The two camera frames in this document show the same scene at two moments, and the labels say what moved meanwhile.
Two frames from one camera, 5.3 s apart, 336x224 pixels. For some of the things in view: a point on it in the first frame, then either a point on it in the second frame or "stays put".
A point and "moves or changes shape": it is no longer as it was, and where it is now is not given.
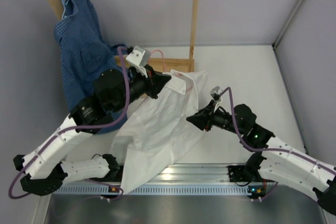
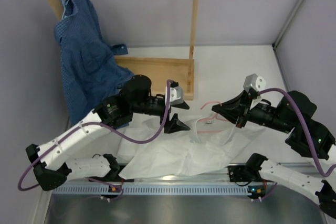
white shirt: x=151 y=131 moves or changes shape
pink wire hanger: x=163 y=55 moves or changes shape
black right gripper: x=202 y=118 → x=234 y=108
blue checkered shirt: x=83 y=56 stays put
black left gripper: x=158 y=81 → x=175 y=125
